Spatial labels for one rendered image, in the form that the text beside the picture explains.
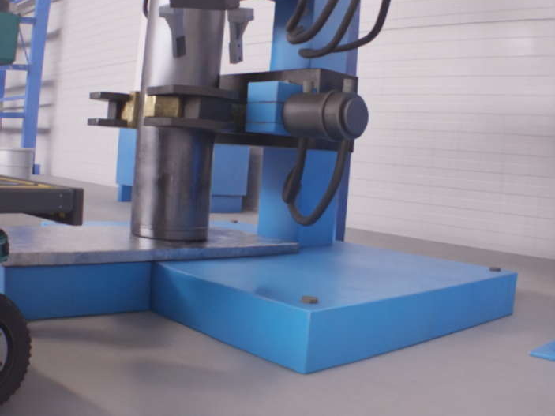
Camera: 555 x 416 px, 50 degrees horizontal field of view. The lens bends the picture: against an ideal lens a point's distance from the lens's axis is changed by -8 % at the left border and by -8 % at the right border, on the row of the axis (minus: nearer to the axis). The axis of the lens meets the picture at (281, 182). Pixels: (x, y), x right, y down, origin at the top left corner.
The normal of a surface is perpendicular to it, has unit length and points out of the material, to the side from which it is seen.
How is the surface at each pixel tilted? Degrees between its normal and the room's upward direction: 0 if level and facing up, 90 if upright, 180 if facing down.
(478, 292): 90
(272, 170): 90
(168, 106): 90
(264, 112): 90
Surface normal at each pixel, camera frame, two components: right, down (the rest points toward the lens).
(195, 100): -0.73, -0.03
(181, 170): 0.33, 0.06
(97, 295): 0.68, 0.08
